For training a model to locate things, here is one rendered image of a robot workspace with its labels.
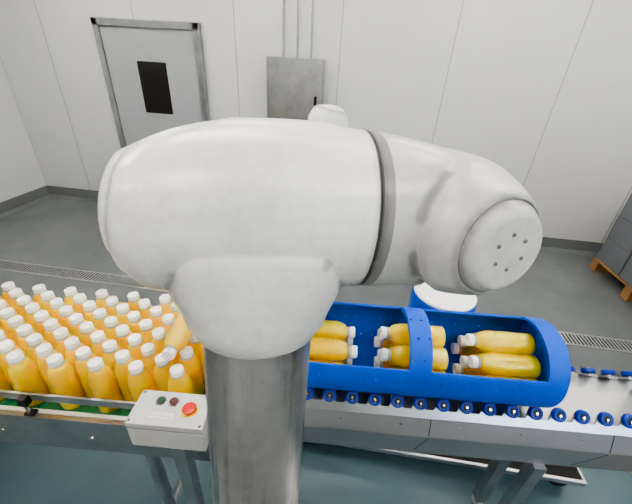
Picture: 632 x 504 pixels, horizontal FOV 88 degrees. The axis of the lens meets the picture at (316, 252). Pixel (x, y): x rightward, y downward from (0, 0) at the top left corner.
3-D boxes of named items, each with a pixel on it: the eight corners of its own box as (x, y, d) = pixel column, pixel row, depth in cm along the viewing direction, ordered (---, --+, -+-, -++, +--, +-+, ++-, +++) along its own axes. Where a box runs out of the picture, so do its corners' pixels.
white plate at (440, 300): (450, 318, 135) (449, 321, 136) (490, 298, 148) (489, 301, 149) (401, 284, 155) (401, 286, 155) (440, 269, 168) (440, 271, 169)
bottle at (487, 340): (530, 360, 107) (472, 355, 107) (520, 343, 113) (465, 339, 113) (539, 344, 103) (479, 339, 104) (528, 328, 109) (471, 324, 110)
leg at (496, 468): (484, 508, 168) (531, 435, 136) (473, 507, 168) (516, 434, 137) (480, 495, 173) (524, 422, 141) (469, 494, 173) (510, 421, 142)
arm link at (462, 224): (461, 134, 36) (341, 124, 34) (629, 156, 20) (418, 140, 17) (435, 245, 41) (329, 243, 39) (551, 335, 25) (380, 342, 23)
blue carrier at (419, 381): (552, 429, 102) (586, 354, 92) (272, 404, 105) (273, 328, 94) (508, 365, 129) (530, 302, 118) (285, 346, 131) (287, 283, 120)
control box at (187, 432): (205, 452, 88) (201, 429, 83) (132, 445, 89) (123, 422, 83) (217, 417, 97) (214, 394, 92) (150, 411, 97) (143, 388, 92)
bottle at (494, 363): (526, 355, 109) (469, 350, 110) (540, 355, 103) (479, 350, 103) (529, 378, 107) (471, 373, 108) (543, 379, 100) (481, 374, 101)
